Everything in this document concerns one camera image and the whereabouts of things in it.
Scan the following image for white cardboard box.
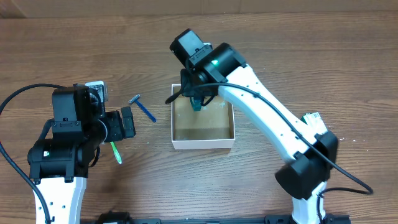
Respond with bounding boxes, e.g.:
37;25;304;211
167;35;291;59
171;96;236;150

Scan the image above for green white soap packet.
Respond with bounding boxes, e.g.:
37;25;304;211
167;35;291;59
301;112;328;135

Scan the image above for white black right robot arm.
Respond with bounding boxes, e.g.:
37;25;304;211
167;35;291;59
170;29;338;223

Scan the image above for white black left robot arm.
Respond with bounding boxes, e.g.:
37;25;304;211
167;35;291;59
27;85;136;223

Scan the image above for blue disposable razor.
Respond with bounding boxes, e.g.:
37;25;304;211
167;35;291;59
129;94;157;123

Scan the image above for green white toothbrush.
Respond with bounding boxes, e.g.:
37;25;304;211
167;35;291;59
110;142;123;164

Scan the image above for blue mouthwash bottle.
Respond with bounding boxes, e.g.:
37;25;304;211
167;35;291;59
190;96;203;111

